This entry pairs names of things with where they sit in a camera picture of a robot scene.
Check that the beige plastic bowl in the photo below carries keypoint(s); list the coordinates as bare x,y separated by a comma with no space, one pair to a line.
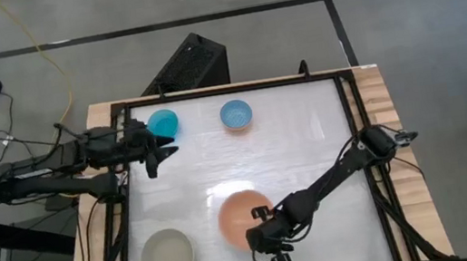
167,257

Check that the black metal table frame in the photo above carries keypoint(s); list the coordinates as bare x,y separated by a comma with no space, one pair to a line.
232,90

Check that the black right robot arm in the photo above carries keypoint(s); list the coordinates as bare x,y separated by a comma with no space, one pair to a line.
335,173

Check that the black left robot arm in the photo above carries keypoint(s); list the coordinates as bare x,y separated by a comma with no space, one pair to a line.
62,185

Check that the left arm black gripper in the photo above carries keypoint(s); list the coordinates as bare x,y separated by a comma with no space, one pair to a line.
139,143

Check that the white table mat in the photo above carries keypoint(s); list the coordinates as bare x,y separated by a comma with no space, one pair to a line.
301,153

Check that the turquoise plastic bowl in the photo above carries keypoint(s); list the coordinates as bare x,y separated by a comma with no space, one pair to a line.
163,123

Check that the blue plastic bowl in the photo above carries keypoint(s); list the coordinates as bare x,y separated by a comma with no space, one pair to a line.
236,114

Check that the black perforated computer tower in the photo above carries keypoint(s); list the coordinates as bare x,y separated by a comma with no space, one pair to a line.
188,66

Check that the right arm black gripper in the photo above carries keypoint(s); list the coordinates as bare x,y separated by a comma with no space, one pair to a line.
263,237

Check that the orange plastic bowl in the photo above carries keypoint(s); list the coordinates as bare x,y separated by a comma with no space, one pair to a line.
236,217

